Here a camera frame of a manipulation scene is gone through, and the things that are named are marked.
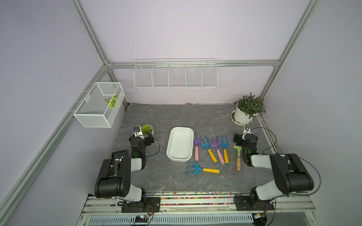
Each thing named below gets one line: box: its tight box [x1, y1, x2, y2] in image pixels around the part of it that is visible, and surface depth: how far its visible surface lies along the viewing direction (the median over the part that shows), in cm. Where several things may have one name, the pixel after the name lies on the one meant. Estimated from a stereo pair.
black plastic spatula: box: [111, 149, 128, 160], surface depth 92 cm
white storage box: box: [166, 126, 195, 163], surface depth 97 cm
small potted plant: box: [140, 124, 155, 138], surface depth 95 cm
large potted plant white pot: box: [230, 91, 267, 127], surface depth 96 cm
